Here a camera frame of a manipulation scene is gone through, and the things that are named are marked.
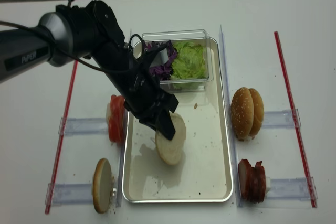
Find clear plastic salad container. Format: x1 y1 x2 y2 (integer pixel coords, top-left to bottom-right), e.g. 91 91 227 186
142 29 213 92

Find sliced meat patty stack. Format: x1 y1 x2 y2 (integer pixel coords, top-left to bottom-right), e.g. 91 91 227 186
238 159 266 203

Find lower right clear pusher track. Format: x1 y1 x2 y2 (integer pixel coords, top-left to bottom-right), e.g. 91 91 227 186
266 177 318 201

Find right red rail strip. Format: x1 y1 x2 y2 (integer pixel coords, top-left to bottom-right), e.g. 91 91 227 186
274 31 317 208

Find white meat pusher block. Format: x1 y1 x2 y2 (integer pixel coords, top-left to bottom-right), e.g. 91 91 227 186
265 176 271 198

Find upper right clear pusher track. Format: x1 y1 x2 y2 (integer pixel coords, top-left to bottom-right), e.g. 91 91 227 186
262 109 301 129

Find purple cabbage leaves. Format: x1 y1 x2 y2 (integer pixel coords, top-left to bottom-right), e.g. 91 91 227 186
144 40 178 81

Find white tomato pusher block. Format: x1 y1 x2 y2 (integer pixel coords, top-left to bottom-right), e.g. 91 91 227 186
106 103 111 124

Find bun slice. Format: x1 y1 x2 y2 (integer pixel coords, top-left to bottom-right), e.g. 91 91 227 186
155 112 186 166
92 158 112 214

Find metal baking tray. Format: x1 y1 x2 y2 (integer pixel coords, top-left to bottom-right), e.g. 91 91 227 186
121 37 234 204

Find upper left clear pusher track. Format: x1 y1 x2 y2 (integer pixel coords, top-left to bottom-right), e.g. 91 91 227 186
58 118 108 136

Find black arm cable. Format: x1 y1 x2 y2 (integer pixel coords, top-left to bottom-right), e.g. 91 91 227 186
0 0 144 73

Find red rail strip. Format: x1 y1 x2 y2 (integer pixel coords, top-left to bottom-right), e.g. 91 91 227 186
274 31 317 208
45 61 78 215

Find lower left clear pusher track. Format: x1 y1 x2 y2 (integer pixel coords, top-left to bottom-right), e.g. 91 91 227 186
45 183 93 206

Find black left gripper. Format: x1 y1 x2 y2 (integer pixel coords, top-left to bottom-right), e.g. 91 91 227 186
91 39 179 141

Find sesame bun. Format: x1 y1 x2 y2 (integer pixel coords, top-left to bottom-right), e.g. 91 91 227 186
230 87 254 140
249 88 264 138

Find left red rail strip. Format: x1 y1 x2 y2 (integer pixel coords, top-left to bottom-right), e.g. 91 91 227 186
45 61 78 215

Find tomato slices stack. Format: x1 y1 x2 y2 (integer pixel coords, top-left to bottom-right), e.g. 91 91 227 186
108 94 124 145

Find white bun bottom pusher block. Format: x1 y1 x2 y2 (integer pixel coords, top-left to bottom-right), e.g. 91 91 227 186
111 181 117 197

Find right sesame bun top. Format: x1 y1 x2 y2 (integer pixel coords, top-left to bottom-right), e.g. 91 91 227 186
249 88 264 138

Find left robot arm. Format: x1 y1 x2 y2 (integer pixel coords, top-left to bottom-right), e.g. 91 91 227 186
1 1 178 140

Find left sesame bun top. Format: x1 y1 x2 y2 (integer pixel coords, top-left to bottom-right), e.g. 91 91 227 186
230 87 254 140

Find clear pusher track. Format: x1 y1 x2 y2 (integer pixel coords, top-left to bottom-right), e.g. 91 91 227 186
262 109 301 129
45 183 93 206
58 118 108 136
266 177 318 201

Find green lettuce leaves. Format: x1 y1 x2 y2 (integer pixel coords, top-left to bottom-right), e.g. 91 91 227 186
171 41 205 80

